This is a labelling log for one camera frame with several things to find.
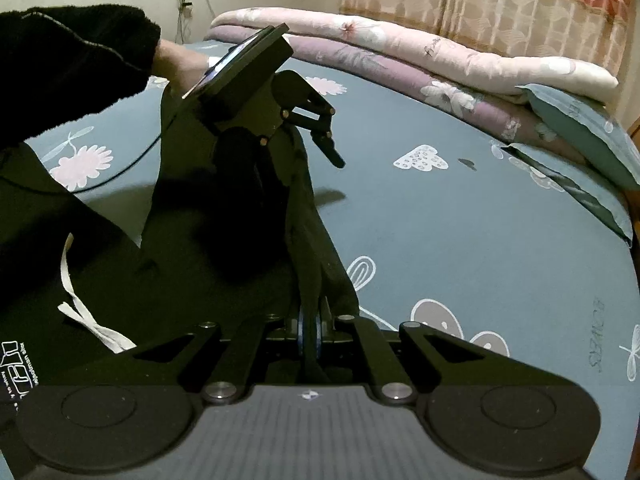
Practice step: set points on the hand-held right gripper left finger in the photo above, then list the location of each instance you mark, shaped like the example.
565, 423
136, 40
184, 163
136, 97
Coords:
260, 340

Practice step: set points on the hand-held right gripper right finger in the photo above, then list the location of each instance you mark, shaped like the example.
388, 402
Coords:
360, 345

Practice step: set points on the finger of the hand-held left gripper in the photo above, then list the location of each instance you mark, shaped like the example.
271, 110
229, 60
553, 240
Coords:
292, 170
327, 140

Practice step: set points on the black pants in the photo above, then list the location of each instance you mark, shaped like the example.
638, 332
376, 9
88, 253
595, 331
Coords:
200, 260

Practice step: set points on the person's left hand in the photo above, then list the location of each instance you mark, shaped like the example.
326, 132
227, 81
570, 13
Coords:
187, 70

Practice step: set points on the purple floral quilt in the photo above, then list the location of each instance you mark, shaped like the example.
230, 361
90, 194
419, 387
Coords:
390, 75

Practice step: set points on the bed with blue floral sheet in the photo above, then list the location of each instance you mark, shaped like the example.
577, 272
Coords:
450, 220

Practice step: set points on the patterned beige curtain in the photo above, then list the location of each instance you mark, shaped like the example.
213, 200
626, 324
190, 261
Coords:
500, 5

